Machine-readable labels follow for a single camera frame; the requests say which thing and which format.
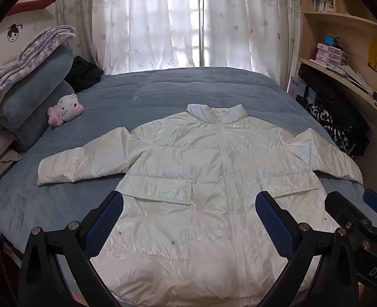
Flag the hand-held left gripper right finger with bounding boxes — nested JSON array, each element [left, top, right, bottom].
[[255, 191, 360, 307]]

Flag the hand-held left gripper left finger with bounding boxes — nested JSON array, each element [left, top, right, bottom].
[[17, 190, 125, 307]]

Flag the white puffer jacket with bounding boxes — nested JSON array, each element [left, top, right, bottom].
[[37, 103, 364, 306]]

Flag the black white patterned cloth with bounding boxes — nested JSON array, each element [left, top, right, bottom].
[[299, 63, 370, 158]]

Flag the stack of papers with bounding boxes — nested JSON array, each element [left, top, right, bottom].
[[327, 64, 375, 95]]

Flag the pink white cat plush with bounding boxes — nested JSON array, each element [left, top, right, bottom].
[[47, 93, 84, 126]]

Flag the white blue box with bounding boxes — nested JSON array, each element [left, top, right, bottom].
[[287, 76, 308, 103]]

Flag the folded blue fleece blanket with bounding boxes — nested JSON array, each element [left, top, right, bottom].
[[14, 80, 78, 153]]

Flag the blue bed blanket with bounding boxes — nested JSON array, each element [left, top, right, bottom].
[[0, 67, 377, 307]]

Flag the purple drawer organizer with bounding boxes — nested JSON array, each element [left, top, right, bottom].
[[315, 42, 349, 68]]

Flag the black knitted cloth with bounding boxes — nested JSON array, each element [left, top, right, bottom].
[[64, 56, 104, 93]]

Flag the blue-grey stacked pillows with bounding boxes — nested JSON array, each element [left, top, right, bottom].
[[0, 46, 75, 132]]

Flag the wooden bookshelf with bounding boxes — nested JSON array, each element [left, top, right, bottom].
[[299, 0, 377, 149]]

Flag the purple floral blanket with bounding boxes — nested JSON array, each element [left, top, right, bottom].
[[0, 26, 77, 113]]

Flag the row of books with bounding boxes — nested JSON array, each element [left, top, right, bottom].
[[313, 0, 335, 14]]

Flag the face wall sticker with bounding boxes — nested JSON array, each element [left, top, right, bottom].
[[6, 23, 24, 43]]

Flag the red wall shelf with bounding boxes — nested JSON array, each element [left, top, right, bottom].
[[7, 0, 57, 16]]

